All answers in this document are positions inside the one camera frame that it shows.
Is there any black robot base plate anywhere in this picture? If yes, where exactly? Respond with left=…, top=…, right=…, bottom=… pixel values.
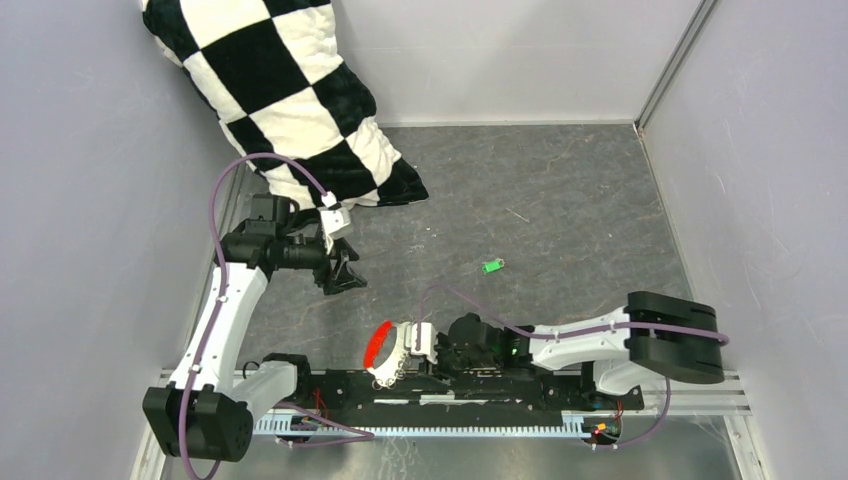
left=291, top=370, right=645, bottom=428

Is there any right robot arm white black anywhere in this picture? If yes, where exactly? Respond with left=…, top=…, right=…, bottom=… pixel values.
left=413, top=291, right=729, bottom=408

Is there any black white checkered pillow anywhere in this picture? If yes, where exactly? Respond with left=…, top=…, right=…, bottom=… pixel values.
left=141, top=0, right=429, bottom=210

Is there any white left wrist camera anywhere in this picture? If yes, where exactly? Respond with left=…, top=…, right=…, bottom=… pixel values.
left=319, top=206, right=353, bottom=240

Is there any metal key holder red handle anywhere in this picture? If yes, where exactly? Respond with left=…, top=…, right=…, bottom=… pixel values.
left=362, top=320, right=409, bottom=390

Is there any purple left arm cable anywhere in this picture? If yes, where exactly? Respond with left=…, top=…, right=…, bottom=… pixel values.
left=177, top=152, right=376, bottom=480

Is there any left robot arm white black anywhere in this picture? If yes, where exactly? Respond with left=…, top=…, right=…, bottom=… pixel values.
left=142, top=192, right=367, bottom=462

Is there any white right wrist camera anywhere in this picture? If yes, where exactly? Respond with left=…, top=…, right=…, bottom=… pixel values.
left=401, top=322, right=437, bottom=362

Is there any aluminium frame rail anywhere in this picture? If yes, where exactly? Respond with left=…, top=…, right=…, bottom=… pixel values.
left=146, top=368, right=753, bottom=439

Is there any small green object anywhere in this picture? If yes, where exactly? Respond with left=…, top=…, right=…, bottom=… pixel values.
left=481, top=258, right=505, bottom=275

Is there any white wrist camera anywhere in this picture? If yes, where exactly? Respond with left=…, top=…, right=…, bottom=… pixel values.
left=319, top=206, right=353, bottom=240
left=401, top=322, right=437, bottom=362

